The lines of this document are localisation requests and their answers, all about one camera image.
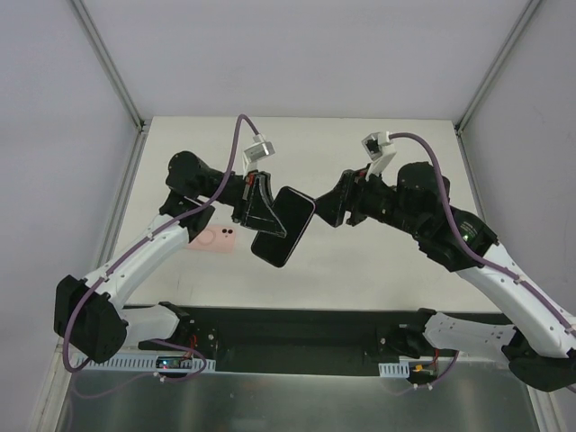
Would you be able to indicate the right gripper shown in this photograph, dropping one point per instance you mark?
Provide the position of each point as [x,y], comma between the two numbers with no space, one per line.
[349,198]

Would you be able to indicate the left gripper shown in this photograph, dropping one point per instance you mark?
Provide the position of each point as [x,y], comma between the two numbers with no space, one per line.
[246,198]

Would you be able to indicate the black phone case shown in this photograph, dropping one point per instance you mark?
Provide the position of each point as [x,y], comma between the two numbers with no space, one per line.
[295,211]

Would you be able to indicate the pink phone case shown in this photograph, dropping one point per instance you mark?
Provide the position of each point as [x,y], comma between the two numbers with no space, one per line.
[215,238]

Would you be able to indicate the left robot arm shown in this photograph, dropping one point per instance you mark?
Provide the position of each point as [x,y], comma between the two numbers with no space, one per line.
[90,313]

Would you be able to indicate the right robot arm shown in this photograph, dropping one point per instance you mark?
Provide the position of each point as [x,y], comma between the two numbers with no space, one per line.
[538,343]

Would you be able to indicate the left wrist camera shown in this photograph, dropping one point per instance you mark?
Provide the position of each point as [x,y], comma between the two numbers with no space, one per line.
[261,148]

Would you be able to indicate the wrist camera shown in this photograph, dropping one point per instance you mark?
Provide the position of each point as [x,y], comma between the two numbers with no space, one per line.
[381,151]
[261,148]

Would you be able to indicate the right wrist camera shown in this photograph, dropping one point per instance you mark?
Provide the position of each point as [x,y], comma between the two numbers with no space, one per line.
[381,151]

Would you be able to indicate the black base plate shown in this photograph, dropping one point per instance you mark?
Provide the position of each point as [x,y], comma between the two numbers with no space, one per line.
[317,342]

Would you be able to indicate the right white cable duct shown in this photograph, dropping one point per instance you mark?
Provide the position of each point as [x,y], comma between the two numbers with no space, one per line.
[400,370]

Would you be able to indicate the white cable duct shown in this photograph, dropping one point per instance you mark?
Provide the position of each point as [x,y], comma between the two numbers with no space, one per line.
[152,363]
[400,370]

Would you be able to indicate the left white cable duct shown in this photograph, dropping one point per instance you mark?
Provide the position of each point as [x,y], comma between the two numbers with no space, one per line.
[152,363]

